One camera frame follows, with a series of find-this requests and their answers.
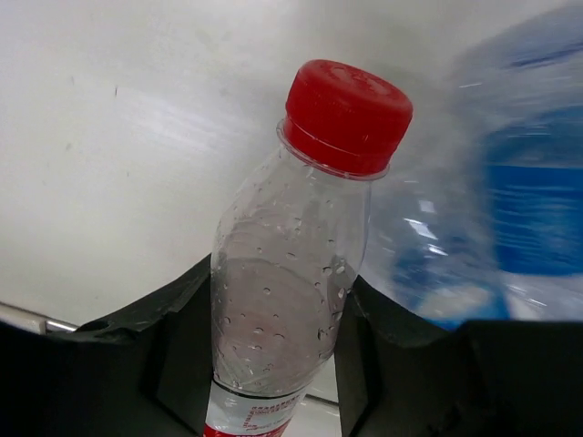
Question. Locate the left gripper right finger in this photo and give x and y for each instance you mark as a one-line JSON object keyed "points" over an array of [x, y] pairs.
{"points": [[400, 375]]}

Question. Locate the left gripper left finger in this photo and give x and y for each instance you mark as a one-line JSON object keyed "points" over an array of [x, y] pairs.
{"points": [[143, 370]]}

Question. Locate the red label water bottle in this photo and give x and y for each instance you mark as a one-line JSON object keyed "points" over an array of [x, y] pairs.
{"points": [[288, 249]]}

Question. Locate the blue label bottle blue cap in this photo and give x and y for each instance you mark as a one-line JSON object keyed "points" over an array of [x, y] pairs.
{"points": [[485, 219]]}

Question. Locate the aluminium frame rail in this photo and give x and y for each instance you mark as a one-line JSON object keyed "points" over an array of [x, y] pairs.
{"points": [[33, 322]]}

